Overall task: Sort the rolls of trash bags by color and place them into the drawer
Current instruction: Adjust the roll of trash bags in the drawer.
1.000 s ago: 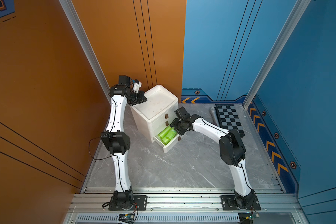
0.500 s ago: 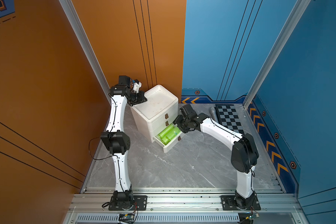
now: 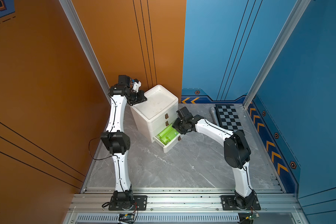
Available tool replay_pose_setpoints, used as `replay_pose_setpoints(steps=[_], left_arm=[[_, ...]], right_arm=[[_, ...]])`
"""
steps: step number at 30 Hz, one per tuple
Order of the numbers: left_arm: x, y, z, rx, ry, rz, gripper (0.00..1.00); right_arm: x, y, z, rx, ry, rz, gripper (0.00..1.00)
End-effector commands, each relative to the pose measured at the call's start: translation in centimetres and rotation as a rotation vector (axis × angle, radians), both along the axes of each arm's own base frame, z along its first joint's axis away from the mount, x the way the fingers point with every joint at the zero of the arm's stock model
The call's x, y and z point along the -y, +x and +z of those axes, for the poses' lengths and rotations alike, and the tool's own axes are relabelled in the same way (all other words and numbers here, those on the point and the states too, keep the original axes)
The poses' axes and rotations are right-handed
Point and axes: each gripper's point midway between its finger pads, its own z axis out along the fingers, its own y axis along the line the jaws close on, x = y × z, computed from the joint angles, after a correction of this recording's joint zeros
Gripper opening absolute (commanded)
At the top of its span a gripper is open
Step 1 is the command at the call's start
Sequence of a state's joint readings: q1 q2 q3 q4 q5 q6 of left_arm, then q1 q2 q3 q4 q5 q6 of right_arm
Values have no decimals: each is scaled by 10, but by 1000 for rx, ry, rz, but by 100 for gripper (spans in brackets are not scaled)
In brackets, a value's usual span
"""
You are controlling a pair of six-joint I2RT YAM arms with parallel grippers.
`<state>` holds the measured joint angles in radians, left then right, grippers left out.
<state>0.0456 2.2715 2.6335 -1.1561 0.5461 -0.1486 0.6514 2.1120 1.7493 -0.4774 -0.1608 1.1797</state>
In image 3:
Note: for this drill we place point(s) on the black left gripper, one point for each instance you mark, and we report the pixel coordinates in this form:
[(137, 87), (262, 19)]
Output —
[(141, 95)]

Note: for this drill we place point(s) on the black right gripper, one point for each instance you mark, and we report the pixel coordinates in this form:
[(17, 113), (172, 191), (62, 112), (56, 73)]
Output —
[(174, 125)]

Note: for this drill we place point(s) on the green trash bag roll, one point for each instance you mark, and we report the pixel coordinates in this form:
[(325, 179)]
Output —
[(172, 134), (164, 138), (165, 131)]

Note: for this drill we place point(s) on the white bottom drawer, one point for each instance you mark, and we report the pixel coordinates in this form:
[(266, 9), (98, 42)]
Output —
[(170, 145)]

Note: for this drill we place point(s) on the white three-drawer storage box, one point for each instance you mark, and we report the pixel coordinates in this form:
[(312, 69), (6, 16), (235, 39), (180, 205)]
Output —
[(156, 114)]

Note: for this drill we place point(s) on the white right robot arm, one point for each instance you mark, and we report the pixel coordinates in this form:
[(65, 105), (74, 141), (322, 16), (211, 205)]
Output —
[(236, 153)]

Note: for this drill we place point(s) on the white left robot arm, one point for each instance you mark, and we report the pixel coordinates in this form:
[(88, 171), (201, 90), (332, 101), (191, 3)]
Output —
[(118, 144)]

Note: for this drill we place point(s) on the grey microphone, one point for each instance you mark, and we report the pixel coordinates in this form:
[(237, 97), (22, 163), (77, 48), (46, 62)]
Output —
[(213, 113)]

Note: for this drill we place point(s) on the black white checkerboard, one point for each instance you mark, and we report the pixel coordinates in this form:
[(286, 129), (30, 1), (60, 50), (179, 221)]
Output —
[(228, 118)]

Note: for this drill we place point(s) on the left green circuit board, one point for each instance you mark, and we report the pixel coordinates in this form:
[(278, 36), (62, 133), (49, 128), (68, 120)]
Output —
[(128, 218)]

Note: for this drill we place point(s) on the green circuit board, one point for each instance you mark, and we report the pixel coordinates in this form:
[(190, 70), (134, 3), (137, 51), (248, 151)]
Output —
[(128, 218), (252, 217)]

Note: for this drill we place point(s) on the right green circuit board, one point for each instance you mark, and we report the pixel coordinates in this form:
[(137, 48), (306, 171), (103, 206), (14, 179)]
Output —
[(252, 217)]

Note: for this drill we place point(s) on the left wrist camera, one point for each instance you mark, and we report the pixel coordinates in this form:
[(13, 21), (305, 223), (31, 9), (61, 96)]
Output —
[(133, 84)]

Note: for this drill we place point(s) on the aluminium front rail frame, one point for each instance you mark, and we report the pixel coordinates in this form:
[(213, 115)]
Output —
[(185, 206)]

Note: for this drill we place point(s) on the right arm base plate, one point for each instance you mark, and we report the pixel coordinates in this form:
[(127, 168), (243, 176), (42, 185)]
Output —
[(232, 203)]

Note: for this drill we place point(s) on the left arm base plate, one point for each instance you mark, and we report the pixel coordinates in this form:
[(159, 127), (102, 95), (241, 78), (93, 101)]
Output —
[(139, 203)]

